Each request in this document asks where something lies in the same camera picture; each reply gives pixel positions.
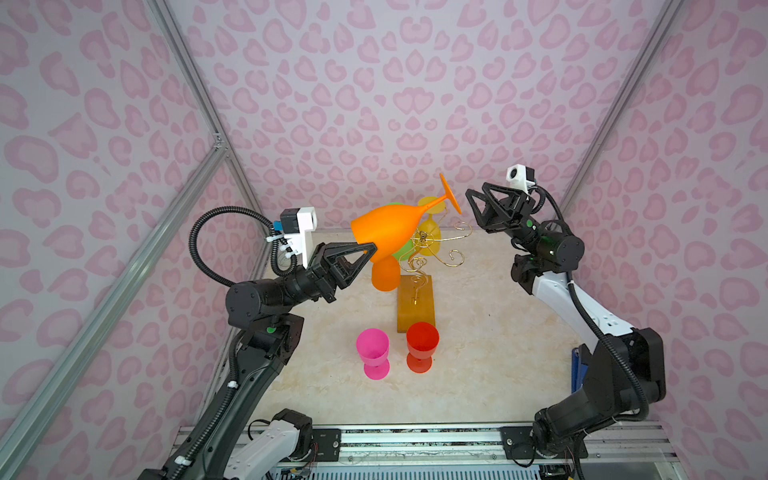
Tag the orange wine glass front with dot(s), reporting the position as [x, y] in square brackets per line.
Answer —
[367, 228]

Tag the yellow wine glass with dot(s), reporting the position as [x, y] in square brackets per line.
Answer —
[428, 236]

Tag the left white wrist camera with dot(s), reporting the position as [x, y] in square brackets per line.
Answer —
[293, 233]

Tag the pink wine glass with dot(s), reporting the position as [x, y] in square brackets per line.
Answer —
[372, 346]

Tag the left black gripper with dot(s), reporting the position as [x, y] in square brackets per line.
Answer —
[327, 274]

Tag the orange wine glass back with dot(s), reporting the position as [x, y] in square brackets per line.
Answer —
[386, 274]

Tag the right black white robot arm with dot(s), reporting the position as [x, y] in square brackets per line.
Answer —
[625, 371]

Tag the blue black stapler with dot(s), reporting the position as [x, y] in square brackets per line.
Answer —
[576, 367]

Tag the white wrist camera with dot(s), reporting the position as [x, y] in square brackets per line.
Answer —
[521, 178]
[293, 233]

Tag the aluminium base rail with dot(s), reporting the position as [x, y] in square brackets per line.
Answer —
[446, 451]

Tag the orange wine glass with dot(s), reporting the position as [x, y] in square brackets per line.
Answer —
[367, 228]
[386, 274]

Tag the green wine glass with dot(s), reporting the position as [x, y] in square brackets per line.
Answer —
[402, 252]

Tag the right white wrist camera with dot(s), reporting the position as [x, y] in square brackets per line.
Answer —
[521, 178]

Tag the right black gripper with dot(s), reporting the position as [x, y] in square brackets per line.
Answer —
[520, 223]

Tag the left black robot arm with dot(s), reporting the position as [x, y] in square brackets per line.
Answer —
[269, 335]

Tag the gold wire glass rack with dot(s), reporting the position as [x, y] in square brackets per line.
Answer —
[416, 289]

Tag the red wine glass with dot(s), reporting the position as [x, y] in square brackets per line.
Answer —
[422, 341]

